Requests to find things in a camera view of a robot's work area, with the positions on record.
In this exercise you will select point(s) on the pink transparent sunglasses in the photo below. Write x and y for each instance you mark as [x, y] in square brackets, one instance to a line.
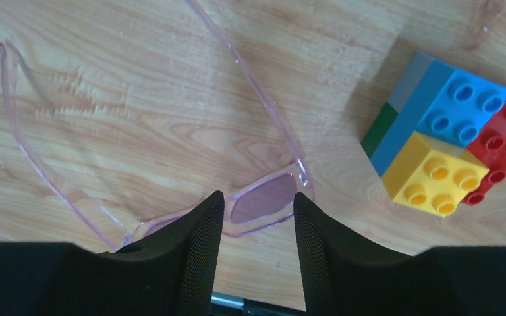
[261, 204]

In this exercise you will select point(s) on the stacked colourful toy bricks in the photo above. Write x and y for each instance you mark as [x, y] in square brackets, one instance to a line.
[440, 138]

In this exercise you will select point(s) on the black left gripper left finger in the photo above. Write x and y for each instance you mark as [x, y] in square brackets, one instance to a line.
[170, 272]

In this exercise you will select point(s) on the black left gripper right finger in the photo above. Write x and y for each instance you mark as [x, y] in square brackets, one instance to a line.
[344, 273]

